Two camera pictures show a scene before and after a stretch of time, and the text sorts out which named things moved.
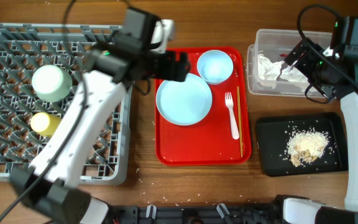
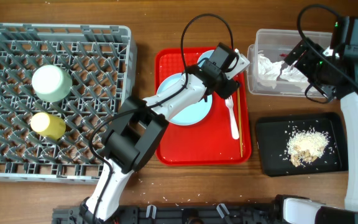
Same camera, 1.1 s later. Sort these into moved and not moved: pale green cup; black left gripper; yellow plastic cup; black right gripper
Moved: black left gripper
Not moved: yellow plastic cup; black right gripper; pale green cup
